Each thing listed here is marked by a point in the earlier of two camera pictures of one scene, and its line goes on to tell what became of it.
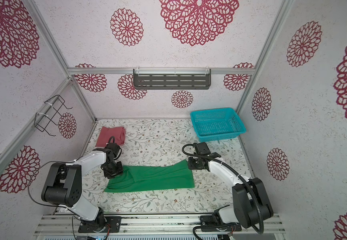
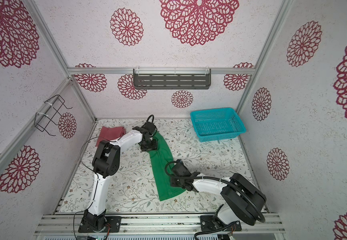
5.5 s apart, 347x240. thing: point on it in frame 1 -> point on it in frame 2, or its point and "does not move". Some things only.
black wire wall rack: (42, 120) does not move
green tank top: (176, 175) -> (162, 158)
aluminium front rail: (146, 224) does not move
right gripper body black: (194, 163) -> (175, 183)
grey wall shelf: (172, 78) does not move
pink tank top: (118, 133) does not move
